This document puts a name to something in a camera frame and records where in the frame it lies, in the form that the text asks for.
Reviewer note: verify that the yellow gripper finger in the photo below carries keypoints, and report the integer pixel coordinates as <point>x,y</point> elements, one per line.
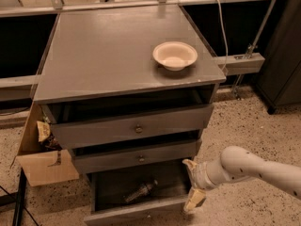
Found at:
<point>191,166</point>
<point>195,196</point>

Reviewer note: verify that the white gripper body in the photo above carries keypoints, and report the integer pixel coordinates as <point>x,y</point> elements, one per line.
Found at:
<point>199,175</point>

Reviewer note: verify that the clear plastic water bottle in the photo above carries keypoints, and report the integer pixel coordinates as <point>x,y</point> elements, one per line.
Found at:
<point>142,191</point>

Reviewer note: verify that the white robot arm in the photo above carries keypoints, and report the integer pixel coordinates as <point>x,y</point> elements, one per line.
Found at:
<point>236,164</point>

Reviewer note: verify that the grey bottom drawer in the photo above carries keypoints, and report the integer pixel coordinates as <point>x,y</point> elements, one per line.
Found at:
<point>109,187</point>

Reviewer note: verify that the grey drawer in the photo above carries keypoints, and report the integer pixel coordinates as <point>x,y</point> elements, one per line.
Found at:
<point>144,155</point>
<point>109,187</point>
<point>95,132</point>

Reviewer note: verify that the grey wooden drawer cabinet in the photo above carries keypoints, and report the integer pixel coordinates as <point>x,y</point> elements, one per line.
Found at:
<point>127,105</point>

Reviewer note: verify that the grey middle drawer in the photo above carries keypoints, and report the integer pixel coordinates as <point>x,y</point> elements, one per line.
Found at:
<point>144,155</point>

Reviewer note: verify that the grey top drawer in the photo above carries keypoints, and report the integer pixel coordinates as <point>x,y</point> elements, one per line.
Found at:
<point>95,132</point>

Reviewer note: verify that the white paper bowl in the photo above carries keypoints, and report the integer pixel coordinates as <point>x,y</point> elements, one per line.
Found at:
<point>175,55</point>

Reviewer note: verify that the dark cabinet at right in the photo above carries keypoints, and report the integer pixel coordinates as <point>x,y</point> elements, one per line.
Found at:
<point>279,80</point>

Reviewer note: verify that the brown cardboard box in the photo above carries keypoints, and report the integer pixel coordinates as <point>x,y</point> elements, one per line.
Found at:
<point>40,167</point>

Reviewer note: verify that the yellow snack bag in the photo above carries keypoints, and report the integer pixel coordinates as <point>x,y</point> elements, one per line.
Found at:
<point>44,130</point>

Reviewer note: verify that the black stand leg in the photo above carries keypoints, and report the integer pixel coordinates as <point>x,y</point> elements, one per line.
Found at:
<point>16,198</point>

